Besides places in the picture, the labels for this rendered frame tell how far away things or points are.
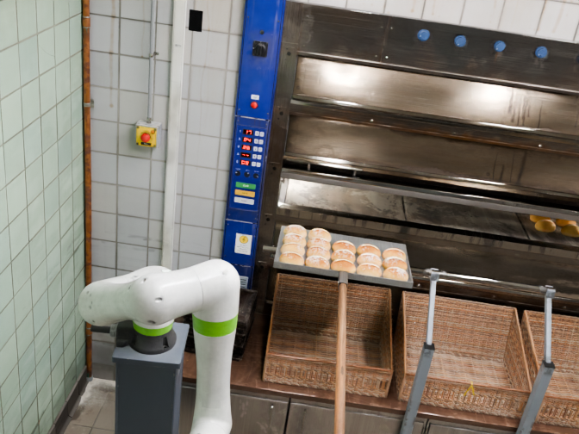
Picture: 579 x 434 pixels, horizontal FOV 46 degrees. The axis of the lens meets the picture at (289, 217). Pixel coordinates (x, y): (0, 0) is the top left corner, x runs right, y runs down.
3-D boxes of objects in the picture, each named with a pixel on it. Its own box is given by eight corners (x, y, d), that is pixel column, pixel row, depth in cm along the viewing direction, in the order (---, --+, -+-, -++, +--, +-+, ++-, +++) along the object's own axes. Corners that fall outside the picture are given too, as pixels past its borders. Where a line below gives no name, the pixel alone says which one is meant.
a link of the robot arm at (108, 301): (68, 287, 197) (132, 276, 153) (121, 275, 206) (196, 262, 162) (77, 331, 197) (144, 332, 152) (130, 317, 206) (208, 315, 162)
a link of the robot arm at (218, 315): (180, 257, 169) (204, 277, 160) (225, 248, 176) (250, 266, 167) (180, 321, 176) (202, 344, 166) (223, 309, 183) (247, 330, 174)
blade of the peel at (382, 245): (412, 288, 265) (413, 282, 263) (272, 267, 266) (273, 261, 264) (405, 244, 297) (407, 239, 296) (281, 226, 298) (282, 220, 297)
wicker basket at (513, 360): (389, 335, 337) (401, 288, 325) (502, 352, 337) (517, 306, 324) (395, 401, 294) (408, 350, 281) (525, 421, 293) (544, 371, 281)
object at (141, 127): (139, 139, 304) (140, 119, 299) (161, 143, 304) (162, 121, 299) (134, 145, 297) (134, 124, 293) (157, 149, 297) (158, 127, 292)
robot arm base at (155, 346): (85, 348, 205) (85, 331, 202) (98, 319, 218) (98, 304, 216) (171, 356, 206) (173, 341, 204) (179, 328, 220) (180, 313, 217)
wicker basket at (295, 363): (269, 318, 337) (276, 270, 325) (381, 333, 338) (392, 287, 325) (259, 382, 294) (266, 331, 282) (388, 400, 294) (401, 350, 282)
